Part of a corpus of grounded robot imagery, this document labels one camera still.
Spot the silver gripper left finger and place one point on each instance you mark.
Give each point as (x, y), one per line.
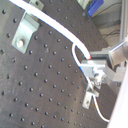
(96, 71)

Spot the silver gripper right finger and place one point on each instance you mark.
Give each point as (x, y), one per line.
(103, 54)

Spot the blue box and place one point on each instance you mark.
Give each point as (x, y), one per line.
(94, 6)

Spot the black perforated breadboard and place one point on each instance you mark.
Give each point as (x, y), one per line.
(44, 88)

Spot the small metal cable clip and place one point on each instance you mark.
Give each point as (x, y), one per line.
(89, 93)

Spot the grey metal cable clip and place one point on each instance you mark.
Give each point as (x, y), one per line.
(27, 26)

